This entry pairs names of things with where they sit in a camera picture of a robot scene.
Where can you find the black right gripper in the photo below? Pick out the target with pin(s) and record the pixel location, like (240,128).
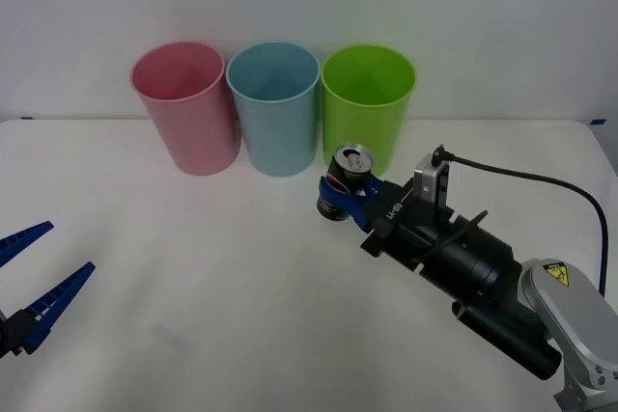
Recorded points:
(393,211)

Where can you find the pink plastic bin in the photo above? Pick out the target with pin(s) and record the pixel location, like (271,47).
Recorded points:
(193,132)

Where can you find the black drink can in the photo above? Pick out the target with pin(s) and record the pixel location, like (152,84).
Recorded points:
(350,166)

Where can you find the silver and black right arm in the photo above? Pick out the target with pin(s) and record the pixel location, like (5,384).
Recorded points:
(483,267)

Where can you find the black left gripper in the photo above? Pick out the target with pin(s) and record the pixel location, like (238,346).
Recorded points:
(6,339)

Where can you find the green plastic bin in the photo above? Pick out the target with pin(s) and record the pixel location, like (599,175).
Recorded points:
(359,113)

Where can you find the pale blue plastic bin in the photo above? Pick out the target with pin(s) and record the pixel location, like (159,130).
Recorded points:
(280,137)

